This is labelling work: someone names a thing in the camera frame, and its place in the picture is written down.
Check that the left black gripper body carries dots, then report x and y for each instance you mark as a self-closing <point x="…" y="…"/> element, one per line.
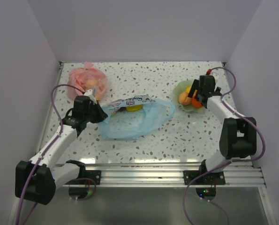
<point x="90" y="115"/>

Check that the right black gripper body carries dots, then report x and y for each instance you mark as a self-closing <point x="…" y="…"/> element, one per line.
<point x="217" y="89"/>

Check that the yellow pear fruit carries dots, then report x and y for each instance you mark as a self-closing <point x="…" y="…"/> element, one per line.
<point x="188" y="89"/>

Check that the peach fruit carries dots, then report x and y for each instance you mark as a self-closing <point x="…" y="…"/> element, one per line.
<point x="183" y="99"/>

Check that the orange mandarin fruit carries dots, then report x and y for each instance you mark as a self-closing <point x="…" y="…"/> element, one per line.
<point x="194" y="102"/>

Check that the blue printed plastic bag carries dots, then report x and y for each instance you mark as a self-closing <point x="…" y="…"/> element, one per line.
<point x="123" y="125"/>

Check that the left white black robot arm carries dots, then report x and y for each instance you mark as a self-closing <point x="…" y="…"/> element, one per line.
<point x="37" y="180"/>

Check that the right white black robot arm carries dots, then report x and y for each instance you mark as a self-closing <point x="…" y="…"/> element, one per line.
<point x="238" y="135"/>

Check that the orange fruit in pink bag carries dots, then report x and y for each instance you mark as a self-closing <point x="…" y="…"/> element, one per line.
<point x="93" y="84"/>

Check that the yellow fruit in bag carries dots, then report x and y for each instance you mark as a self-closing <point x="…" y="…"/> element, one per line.
<point x="134" y="108"/>

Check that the pink plastic bag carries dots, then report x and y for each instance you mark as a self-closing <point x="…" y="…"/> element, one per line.
<point x="79" y="76"/>

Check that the green wavy bowl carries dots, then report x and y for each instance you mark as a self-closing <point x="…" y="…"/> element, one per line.
<point x="179" y="89"/>

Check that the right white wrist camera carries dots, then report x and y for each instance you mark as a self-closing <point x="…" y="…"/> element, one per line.
<point x="212" y="72"/>

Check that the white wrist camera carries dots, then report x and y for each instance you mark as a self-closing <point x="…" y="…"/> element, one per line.
<point x="91" y="93"/>
<point x="212" y="72"/>

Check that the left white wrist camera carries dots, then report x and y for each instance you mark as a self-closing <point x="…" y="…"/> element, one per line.
<point x="91" y="93"/>

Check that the left black mounting bracket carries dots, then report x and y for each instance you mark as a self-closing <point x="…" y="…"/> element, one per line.
<point x="91" y="176"/>

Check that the black mounting bracket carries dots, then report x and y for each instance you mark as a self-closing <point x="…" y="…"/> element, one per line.
<point x="91" y="176"/>
<point x="209" y="179"/>

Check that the right black mounting bracket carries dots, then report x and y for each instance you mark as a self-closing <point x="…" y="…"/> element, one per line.
<point x="209" y="179"/>

